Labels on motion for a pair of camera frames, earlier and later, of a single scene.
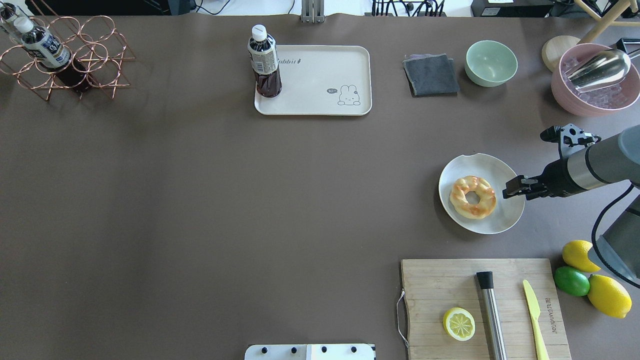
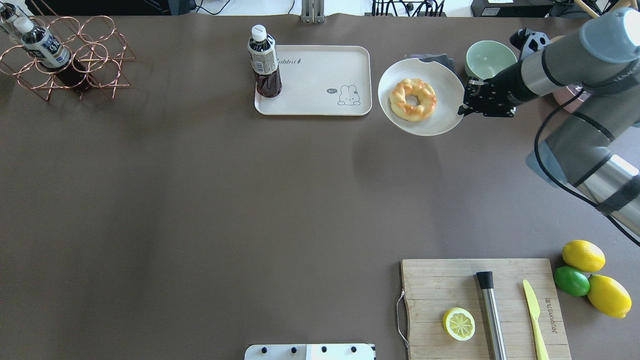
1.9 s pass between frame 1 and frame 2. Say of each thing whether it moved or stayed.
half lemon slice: stayed
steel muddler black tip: stayed
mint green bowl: stayed
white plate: moved
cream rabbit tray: stayed
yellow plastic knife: stayed
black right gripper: moved
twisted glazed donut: moved
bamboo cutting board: stayed
